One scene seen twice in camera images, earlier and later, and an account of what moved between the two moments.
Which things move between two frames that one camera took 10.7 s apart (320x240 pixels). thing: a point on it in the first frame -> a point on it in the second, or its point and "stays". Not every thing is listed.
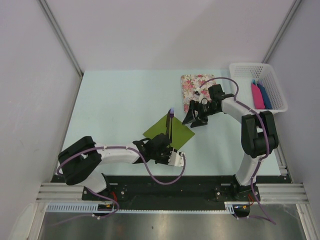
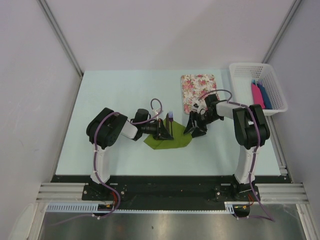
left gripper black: [168, 150] -> [161, 133]
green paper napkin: [180, 134] stays
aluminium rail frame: [285, 193] stays
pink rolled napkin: [258, 99] stays
